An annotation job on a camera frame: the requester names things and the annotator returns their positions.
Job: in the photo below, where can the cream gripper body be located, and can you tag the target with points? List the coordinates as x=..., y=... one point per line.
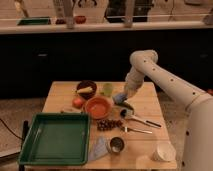
x=129, y=92

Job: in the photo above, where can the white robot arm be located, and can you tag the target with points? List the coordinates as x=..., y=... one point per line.
x=198, y=147

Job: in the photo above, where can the green plastic tray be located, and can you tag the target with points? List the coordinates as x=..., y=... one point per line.
x=56, y=140

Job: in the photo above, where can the background green tray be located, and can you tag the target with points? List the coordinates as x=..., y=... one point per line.
x=34, y=21

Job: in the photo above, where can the green pepper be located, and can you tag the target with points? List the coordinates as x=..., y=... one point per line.
x=125, y=105

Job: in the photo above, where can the light green cup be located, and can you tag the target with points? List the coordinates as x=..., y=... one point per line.
x=107, y=89

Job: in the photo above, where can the orange terracotta bowl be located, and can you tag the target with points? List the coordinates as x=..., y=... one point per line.
x=97, y=107

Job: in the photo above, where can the silver fork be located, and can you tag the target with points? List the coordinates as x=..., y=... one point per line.
x=127, y=129

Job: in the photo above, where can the yellow corn cob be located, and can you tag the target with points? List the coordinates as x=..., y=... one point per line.
x=85, y=90

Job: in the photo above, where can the wooden table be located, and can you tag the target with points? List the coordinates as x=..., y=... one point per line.
x=139, y=148

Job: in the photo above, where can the dark brown bowl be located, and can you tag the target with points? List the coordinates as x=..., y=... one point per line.
x=87, y=83

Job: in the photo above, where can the bunch of dark grapes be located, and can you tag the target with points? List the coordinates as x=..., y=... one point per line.
x=106, y=125

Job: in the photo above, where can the red tomato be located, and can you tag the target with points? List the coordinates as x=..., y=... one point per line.
x=77, y=102

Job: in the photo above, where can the small metal cup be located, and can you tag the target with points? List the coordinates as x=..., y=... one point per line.
x=116, y=145

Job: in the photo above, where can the blue grey cloth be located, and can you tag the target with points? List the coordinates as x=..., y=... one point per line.
x=98, y=150

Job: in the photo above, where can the pale vegetable piece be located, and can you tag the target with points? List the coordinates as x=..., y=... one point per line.
x=70, y=110

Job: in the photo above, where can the white paper cup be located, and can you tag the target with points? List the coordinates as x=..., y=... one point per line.
x=164, y=152

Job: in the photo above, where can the background red bowl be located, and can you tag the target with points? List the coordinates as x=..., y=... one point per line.
x=80, y=19

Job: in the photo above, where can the black handled spatula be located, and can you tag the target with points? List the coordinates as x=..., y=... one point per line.
x=129, y=115

